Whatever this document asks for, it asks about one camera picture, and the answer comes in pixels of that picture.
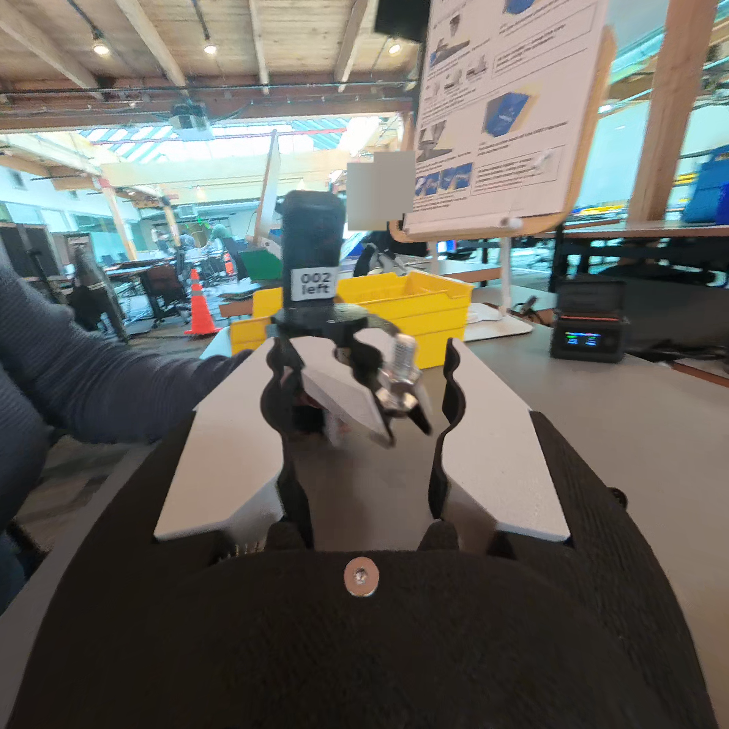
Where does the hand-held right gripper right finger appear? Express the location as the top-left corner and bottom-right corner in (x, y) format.
(427, 337), (571, 552)

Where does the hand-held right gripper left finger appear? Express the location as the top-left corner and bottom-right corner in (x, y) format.
(153, 337), (315, 550)

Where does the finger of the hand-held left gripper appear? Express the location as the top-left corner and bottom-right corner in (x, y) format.
(299, 342), (398, 449)
(336, 329), (435, 437)

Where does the silver hex bolt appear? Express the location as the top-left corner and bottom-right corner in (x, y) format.
(376, 333), (424, 413)

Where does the silver nut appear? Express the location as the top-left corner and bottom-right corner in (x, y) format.
(377, 369), (424, 396)

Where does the yellow plastic bin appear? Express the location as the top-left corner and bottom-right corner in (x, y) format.
(335, 270), (475, 370)
(230, 286), (286, 358)

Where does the person's left forearm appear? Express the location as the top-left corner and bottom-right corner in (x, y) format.
(0, 251), (252, 446)

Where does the orange traffic cone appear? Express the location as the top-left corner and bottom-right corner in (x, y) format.
(183, 268), (222, 337)

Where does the black office chair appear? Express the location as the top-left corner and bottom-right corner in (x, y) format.
(142, 265), (190, 329)

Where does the ceiling projector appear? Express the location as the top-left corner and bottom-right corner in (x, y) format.
(170, 101), (215, 141)

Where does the black display device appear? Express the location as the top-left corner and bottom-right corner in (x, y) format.
(549, 278), (631, 364)

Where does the dark jacket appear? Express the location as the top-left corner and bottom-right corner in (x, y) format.
(65, 230), (129, 342)

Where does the printed instruction sheet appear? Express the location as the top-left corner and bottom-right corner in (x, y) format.
(406, 0), (609, 235)

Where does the black ceiling speaker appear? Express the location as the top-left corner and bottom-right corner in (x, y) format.
(373, 0), (432, 44)

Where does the dark wooden desk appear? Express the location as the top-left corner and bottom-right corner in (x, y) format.
(555, 219), (729, 286)

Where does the wooden clipboard stand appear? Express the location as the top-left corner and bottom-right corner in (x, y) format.
(389, 0), (620, 344)

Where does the blue plastic tote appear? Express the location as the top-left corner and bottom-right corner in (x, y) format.
(680, 159), (729, 226)

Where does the wooden post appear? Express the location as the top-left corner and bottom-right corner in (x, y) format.
(626, 0), (720, 223)

